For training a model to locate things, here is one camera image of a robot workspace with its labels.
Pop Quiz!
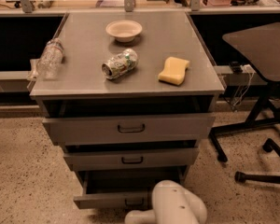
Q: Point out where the grey top drawer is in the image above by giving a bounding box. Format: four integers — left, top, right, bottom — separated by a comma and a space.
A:
43, 113, 215, 146

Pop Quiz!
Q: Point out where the clear plastic water bottle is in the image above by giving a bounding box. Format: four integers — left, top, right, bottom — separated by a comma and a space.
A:
36, 38, 63, 80

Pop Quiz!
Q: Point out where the grey middle drawer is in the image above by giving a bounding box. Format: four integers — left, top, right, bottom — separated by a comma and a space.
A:
63, 147, 199, 171

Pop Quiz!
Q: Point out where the black chair base leg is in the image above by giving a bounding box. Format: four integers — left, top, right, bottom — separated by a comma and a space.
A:
234, 138, 280, 185

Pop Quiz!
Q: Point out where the grey bottom drawer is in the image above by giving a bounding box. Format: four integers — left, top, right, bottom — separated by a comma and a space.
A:
74, 166, 187, 209

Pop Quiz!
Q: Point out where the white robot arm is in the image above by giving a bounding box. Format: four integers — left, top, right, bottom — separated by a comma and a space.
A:
124, 180, 207, 224

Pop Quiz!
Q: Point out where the grey drawer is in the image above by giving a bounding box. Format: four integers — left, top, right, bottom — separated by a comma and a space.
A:
74, 166, 187, 209
63, 147, 199, 171
43, 113, 215, 146

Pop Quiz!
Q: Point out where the black office chair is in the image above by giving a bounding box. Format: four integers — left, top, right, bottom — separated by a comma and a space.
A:
209, 22, 280, 162

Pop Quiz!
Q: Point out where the grey metal drawer cabinet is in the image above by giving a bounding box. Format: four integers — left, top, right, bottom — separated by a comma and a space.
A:
29, 10, 226, 185

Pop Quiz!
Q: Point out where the white paper bowl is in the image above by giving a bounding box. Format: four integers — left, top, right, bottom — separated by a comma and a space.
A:
105, 20, 143, 43

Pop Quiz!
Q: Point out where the yellow sponge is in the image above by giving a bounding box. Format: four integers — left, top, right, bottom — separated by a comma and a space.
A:
158, 57, 189, 86

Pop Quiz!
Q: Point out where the grey power strip with cables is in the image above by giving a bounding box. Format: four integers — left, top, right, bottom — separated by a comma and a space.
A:
215, 64, 256, 111

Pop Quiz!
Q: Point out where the crushed soda can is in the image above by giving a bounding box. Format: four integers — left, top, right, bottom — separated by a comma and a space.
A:
102, 49, 138, 80

